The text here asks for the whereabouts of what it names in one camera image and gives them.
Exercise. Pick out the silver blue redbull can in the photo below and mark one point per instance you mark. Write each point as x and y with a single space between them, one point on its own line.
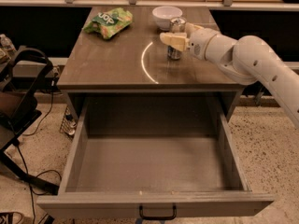
177 25

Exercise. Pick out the green chip bag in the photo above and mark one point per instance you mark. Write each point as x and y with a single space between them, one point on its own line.
109 23

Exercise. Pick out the black white sneaker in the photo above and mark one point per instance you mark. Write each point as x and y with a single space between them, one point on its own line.
11 218

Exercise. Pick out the clear plastic bottle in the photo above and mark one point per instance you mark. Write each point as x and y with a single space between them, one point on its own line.
7 46

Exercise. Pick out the white ceramic bowl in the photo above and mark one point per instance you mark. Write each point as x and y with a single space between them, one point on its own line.
162 16

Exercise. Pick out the grey wooden drawer cabinet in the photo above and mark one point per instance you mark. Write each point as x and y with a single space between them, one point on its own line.
136 60

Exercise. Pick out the black chair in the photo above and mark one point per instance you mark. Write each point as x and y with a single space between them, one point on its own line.
18 111

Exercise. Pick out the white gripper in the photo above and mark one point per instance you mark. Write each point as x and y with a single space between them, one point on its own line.
198 43

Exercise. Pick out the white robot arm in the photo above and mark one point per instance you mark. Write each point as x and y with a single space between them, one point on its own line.
244 60

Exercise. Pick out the black drawer handle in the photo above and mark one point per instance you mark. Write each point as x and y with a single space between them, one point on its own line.
162 214

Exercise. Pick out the open grey top drawer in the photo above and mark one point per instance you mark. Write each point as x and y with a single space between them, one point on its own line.
156 152

